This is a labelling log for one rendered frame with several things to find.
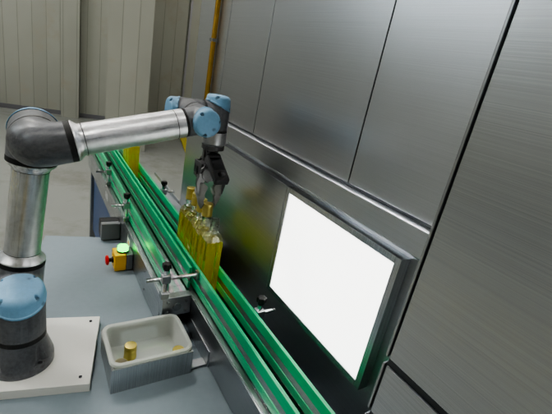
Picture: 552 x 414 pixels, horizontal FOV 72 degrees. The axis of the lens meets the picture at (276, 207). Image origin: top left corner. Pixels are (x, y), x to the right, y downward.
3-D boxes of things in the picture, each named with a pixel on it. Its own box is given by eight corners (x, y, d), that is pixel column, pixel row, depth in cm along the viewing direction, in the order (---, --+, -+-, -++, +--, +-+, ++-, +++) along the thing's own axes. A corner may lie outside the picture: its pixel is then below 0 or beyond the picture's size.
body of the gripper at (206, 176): (213, 176, 132) (218, 141, 128) (223, 184, 125) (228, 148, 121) (191, 175, 128) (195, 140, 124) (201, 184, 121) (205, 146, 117)
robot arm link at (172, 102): (176, 98, 103) (213, 103, 109) (164, 92, 112) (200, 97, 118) (173, 128, 106) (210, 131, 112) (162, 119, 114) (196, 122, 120)
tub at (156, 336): (191, 371, 113) (195, 347, 110) (109, 393, 100) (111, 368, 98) (173, 333, 126) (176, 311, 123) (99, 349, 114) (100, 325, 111)
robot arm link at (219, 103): (200, 91, 117) (225, 94, 122) (196, 126, 121) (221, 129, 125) (210, 95, 111) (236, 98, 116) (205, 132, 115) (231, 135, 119)
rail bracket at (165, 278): (197, 295, 126) (202, 261, 122) (145, 303, 117) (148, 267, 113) (194, 289, 129) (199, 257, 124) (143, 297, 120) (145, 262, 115)
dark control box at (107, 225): (119, 240, 178) (120, 223, 175) (101, 241, 173) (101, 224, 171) (116, 232, 184) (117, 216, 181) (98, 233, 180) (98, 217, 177)
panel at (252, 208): (366, 386, 89) (411, 259, 78) (357, 390, 88) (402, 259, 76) (217, 224, 159) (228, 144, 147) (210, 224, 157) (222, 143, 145)
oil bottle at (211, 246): (216, 290, 132) (224, 234, 124) (200, 292, 128) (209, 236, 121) (209, 282, 136) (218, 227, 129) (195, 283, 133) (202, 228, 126)
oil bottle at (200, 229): (208, 282, 136) (216, 227, 128) (193, 283, 133) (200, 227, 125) (202, 273, 140) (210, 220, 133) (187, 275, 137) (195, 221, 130)
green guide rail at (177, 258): (190, 287, 129) (192, 267, 127) (186, 288, 129) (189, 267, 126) (105, 149, 264) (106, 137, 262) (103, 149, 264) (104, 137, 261)
